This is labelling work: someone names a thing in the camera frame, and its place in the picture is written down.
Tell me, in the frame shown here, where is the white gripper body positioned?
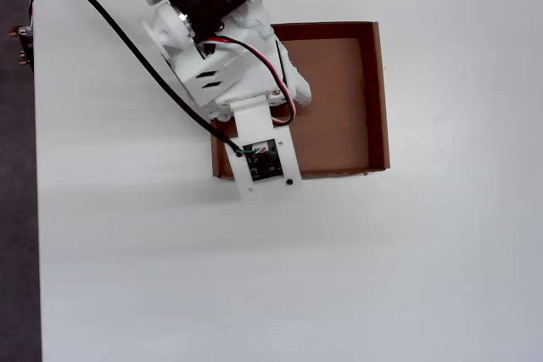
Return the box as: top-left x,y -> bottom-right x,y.
142,3 -> 294,121

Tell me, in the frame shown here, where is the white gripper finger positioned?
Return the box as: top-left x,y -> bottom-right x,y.
275,39 -> 313,108

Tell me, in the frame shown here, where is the brown cardboard box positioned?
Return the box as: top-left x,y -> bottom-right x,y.
210,20 -> 391,180

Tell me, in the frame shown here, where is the metal table clamp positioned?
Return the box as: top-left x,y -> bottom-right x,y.
8,25 -> 35,67

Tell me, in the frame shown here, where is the red white black servo cable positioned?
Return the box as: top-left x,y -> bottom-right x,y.
199,35 -> 300,128

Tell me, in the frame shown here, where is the thick black camera cable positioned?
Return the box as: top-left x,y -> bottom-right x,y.
36,0 -> 244,158

